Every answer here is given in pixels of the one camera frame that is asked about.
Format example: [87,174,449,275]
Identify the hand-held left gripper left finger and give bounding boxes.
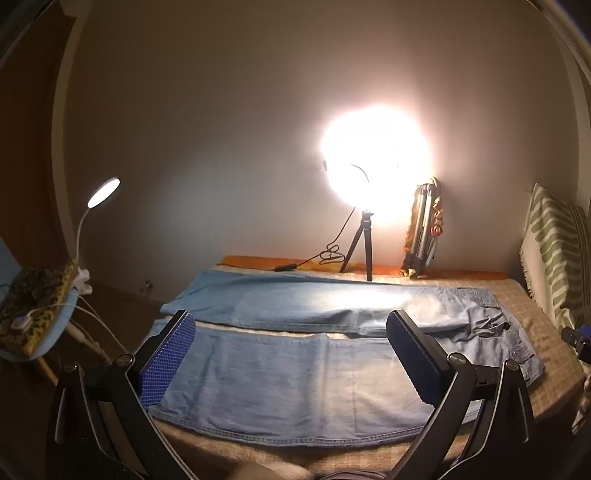
[46,310,199,480]

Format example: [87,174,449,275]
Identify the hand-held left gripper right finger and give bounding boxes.
[386,309,536,480]

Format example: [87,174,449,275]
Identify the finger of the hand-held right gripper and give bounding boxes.
[561,323,591,365]

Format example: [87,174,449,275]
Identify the blue denim pants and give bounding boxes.
[143,269,546,448]

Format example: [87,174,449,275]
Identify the green striped white pillow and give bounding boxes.
[519,182,591,334]

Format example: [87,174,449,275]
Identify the light blue chair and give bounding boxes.
[0,235,93,386]

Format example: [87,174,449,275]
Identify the folded stand with colourful cloth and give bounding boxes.
[400,178,446,279]

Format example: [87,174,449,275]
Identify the small black tripod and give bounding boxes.
[339,210,375,282]

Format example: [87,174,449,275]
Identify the leopard print cushion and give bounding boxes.
[0,259,79,354]

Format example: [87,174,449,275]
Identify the white gooseneck clip lamp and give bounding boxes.
[68,176,122,296]

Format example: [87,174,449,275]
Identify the wooden door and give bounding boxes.
[0,0,78,301]

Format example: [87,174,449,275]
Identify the white lamp cable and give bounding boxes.
[69,295,132,366]

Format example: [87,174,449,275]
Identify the black ring light cable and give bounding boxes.
[272,164,370,274]

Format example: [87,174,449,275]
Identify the round ring light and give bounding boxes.
[320,105,435,222]

